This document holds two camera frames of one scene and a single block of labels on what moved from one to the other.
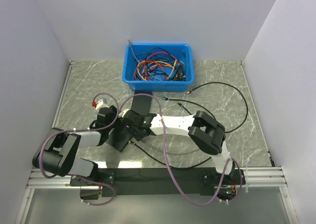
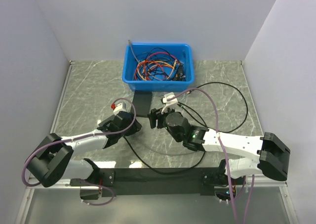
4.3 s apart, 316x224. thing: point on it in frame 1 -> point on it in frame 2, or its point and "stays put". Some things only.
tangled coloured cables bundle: [157, 64] stays put
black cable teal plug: [168, 99] -> [183, 108]
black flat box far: [142, 103] stays put
